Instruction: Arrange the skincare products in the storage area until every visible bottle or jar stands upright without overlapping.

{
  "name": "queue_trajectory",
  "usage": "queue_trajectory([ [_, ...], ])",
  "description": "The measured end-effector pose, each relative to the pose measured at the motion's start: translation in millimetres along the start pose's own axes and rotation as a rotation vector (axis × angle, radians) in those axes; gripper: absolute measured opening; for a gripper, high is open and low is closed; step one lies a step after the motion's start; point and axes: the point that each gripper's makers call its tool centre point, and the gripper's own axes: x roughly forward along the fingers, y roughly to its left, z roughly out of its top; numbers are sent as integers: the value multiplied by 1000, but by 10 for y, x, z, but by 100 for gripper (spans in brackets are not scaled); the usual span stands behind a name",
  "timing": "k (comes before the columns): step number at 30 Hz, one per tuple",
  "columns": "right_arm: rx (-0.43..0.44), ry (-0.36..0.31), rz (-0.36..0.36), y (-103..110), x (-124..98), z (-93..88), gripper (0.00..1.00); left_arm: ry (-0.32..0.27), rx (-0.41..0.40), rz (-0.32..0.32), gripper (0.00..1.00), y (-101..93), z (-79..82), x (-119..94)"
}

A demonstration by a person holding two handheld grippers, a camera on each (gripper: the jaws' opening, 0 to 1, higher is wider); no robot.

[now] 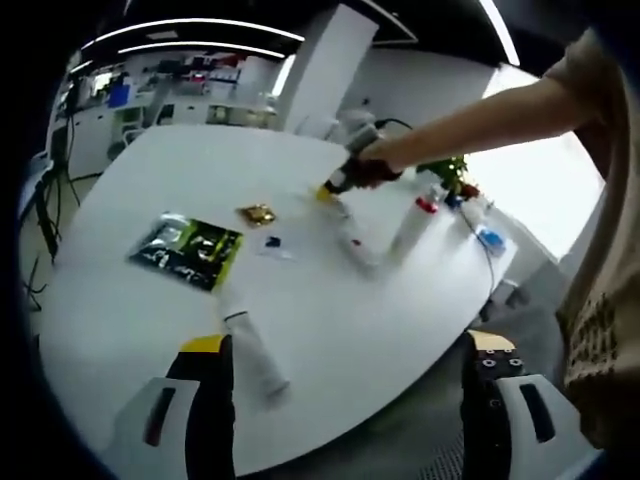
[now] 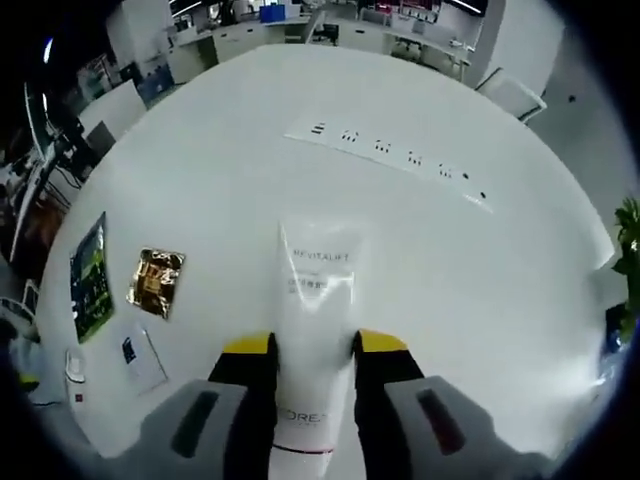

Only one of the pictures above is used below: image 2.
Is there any black office chair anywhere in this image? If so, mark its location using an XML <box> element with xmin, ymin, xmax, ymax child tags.
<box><xmin>312</xmin><ymin>22</ymin><xmax>341</xmax><ymax>46</ymax></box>

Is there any white chair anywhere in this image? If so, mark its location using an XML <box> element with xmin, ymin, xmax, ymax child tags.
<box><xmin>474</xmin><ymin>67</ymin><xmax>549</xmax><ymax>124</ymax></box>

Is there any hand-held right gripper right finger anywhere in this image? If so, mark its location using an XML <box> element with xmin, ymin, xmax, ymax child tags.
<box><xmin>351</xmin><ymin>327</ymin><xmax>559</xmax><ymax>480</ymax></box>

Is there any white power strip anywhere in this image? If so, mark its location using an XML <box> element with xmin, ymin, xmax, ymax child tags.
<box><xmin>282</xmin><ymin>113</ymin><xmax>496</xmax><ymax>215</ymax></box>

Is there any clear skincare packet dark square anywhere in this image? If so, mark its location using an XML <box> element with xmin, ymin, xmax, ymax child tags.
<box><xmin>118</xmin><ymin>319</ymin><xmax>170</xmax><ymax>396</ymax></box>

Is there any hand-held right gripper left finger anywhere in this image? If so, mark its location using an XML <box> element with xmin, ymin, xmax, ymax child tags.
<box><xmin>97</xmin><ymin>332</ymin><xmax>280</xmax><ymax>480</ymax></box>

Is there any gold skincare sachet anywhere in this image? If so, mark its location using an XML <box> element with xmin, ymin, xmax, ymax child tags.
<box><xmin>124</xmin><ymin>247</ymin><xmax>187</xmax><ymax>321</ymax></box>

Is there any white skincare tube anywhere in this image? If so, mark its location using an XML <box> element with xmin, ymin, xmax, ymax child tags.
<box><xmin>268</xmin><ymin>219</ymin><xmax>358</xmax><ymax>480</ymax></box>

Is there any green plant in white pot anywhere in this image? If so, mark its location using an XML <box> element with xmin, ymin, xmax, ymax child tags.
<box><xmin>613</xmin><ymin>197</ymin><xmax>640</xmax><ymax>281</ymax></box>

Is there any blue storage box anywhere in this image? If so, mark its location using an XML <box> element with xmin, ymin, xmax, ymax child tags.
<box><xmin>258</xmin><ymin>4</ymin><xmax>291</xmax><ymax>24</ymax></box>

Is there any green black skincare sachet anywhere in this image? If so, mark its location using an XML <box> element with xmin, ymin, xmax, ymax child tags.
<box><xmin>68</xmin><ymin>210</ymin><xmax>116</xmax><ymax>345</ymax></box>

